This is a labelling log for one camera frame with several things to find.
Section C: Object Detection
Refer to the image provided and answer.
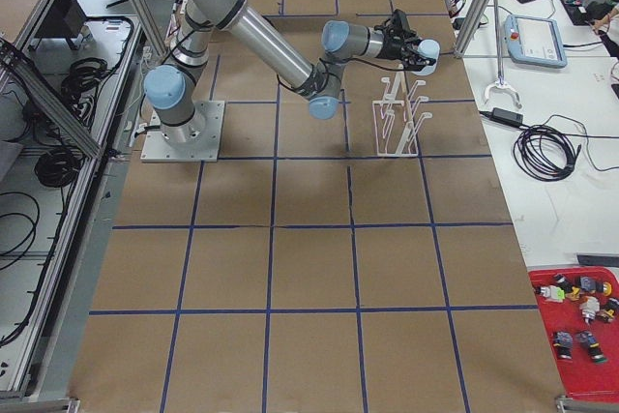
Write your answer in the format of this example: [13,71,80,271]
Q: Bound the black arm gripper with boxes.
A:
[374,9,436,70]

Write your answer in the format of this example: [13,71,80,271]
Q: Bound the blue teach pendant tablet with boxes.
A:
[504,15,567,69]

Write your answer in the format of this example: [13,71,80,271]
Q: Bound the light blue plastic cup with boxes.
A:
[413,39,440,76]

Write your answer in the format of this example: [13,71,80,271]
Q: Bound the red parts tray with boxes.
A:
[529,267,618,402]

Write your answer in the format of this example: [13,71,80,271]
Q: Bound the coiled black cable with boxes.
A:
[512,115,589,183]

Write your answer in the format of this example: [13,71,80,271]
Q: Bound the green handled reacher grabber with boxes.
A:
[484,0,522,109]

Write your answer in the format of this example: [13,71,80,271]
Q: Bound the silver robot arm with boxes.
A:
[192,0,440,120]

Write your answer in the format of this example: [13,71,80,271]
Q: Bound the white wire cup rack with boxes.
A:
[371,66,432,158]

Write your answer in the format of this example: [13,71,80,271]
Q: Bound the black power adapter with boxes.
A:
[490,107,523,128]

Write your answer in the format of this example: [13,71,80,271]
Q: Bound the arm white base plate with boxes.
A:
[141,101,225,162]

